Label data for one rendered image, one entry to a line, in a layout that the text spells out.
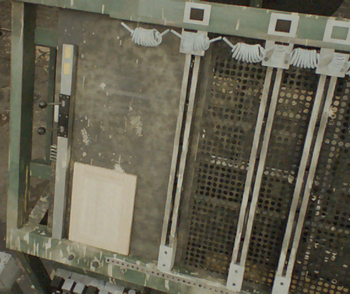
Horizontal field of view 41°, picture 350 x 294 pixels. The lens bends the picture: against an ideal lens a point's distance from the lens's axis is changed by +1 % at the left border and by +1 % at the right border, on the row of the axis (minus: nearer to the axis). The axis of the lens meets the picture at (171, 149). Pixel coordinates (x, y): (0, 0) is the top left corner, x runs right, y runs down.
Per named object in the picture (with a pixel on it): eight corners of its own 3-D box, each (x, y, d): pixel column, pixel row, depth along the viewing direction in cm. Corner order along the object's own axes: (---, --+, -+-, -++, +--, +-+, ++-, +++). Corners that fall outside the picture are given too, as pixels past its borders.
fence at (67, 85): (56, 234, 238) (51, 237, 234) (67, 43, 210) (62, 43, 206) (64, 236, 237) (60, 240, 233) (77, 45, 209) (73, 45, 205)
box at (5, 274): (-12, 287, 235) (-25, 270, 222) (0, 266, 242) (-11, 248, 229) (9, 293, 232) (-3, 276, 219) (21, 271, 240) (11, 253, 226)
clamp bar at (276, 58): (224, 278, 218) (214, 308, 196) (273, 13, 183) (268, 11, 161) (246, 285, 215) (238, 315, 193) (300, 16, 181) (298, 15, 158)
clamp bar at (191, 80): (157, 260, 225) (140, 287, 203) (192, 2, 190) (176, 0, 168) (177, 266, 223) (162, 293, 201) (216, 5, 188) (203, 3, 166)
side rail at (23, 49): (18, 218, 250) (6, 226, 239) (26, 0, 217) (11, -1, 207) (29, 220, 248) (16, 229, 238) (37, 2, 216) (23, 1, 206)
